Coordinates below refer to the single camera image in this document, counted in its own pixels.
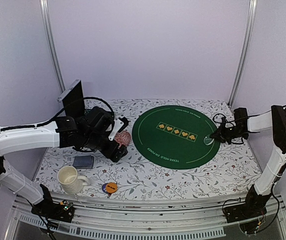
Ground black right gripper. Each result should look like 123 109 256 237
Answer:
211 123 248 145

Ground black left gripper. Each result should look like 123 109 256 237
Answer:
82 132 128 163

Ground white dealer button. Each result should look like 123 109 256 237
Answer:
203 135 214 146

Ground blue small blind button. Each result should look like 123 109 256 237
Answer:
102 183 108 194

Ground orange big blind button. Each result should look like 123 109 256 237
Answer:
106 182 118 194

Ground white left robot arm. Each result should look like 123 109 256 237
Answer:
0 106 129 217

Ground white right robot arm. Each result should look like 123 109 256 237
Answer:
204 105 286 197

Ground blue playing card deck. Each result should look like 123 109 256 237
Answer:
72 155 94 169

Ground floral white table mat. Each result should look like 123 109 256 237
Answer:
34 99 261 201

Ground cream ceramic mug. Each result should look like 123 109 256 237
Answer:
57 166 90 195

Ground aluminium poker chip case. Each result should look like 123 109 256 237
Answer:
57 79 85 118

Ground round green poker mat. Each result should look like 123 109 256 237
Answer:
131 105 220 170

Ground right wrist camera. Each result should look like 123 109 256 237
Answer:
212 113 235 128

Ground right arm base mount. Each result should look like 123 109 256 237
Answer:
222 198 267 235

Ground aluminium front rail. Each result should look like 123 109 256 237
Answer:
4 192 286 240

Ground right aluminium frame post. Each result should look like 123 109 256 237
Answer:
228 0 258 108

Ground aluminium frame post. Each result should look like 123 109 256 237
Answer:
39 0 65 93
228 0 258 108

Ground left aluminium frame post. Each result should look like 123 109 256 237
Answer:
39 0 65 93

